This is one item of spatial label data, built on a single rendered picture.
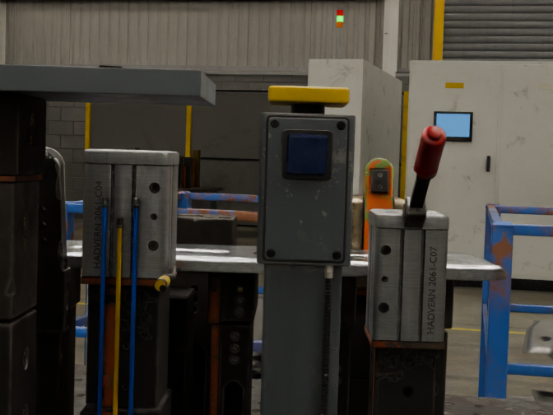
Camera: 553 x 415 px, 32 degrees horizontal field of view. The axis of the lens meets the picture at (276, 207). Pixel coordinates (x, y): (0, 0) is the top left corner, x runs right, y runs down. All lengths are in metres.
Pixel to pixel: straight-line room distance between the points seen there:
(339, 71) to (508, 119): 1.56
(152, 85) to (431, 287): 0.34
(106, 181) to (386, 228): 0.26
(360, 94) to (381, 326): 7.96
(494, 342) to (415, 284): 1.86
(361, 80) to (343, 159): 8.12
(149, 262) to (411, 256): 0.24
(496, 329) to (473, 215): 6.08
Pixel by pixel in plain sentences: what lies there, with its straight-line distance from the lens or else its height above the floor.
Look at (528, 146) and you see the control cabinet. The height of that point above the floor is 1.26.
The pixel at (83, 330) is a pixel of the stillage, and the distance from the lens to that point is 3.06.
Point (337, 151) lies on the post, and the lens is 0.72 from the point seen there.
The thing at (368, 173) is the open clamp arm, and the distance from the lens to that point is 1.22.
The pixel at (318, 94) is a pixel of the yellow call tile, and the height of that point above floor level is 1.15.
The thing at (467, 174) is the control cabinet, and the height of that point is 1.00.
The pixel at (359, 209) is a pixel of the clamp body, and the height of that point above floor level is 1.05.
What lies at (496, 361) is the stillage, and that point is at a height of 0.57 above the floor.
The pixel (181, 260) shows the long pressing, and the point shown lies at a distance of 1.00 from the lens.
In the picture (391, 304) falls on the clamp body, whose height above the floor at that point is 0.98.
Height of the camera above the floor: 1.11
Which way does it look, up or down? 3 degrees down
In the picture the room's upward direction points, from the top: 2 degrees clockwise
